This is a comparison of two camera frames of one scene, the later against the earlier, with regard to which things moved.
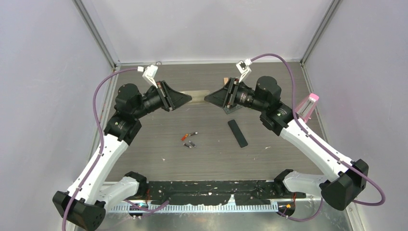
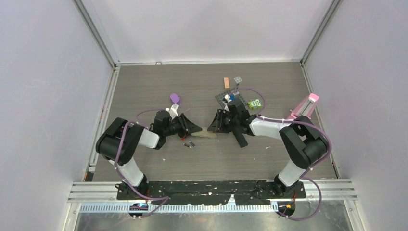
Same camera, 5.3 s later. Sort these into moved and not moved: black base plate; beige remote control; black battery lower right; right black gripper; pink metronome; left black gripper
Moved: right black gripper; left black gripper; beige remote control
Not moved: black base plate; black battery lower right; pink metronome
